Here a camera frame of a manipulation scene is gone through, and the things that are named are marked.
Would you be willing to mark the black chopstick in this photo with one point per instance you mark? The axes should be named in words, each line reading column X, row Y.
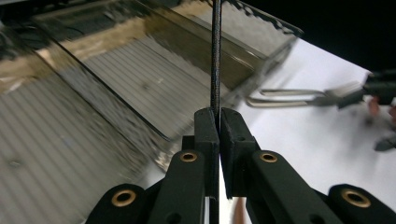
column 215, row 62

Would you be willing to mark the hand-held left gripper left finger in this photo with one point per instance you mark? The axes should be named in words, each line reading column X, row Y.
column 207, row 130

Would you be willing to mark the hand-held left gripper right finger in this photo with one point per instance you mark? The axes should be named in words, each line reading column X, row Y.
column 235, row 137

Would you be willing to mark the clear grey plastic bin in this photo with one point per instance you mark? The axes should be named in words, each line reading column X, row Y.
column 140, row 77
column 46, row 140

